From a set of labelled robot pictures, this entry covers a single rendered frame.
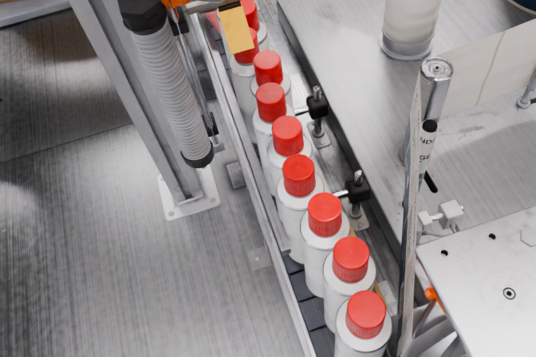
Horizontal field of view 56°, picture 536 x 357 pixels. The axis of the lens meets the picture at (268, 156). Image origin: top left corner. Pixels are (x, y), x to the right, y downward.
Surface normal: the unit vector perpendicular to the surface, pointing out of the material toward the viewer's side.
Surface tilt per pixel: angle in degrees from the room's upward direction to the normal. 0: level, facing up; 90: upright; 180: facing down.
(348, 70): 0
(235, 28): 45
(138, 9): 0
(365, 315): 3
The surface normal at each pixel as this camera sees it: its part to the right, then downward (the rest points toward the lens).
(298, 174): -0.11, -0.58
